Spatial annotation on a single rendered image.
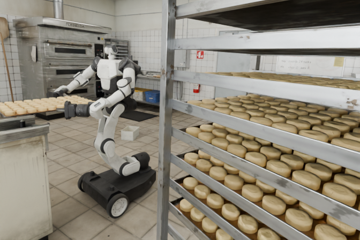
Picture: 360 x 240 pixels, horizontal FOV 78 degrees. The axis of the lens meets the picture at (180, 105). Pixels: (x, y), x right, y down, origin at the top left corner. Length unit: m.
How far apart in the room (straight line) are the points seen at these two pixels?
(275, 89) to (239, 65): 4.82
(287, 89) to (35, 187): 1.68
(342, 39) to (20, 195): 1.80
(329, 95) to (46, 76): 4.98
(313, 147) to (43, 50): 4.96
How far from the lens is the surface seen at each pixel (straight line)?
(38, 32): 5.15
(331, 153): 0.44
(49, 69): 5.14
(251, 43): 0.49
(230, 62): 5.34
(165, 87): 0.66
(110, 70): 1.93
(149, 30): 6.59
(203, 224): 0.77
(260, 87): 0.48
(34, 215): 1.95
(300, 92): 0.44
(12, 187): 1.80
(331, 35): 0.43
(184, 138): 0.67
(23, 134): 1.71
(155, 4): 6.57
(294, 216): 0.56
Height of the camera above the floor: 1.37
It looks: 12 degrees down
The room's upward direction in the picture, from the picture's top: 3 degrees clockwise
